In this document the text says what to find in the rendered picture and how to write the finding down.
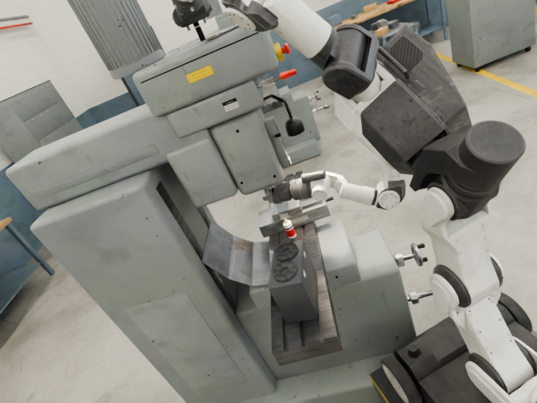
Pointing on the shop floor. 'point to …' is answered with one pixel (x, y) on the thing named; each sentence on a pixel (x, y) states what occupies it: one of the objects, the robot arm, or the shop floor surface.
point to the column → (159, 283)
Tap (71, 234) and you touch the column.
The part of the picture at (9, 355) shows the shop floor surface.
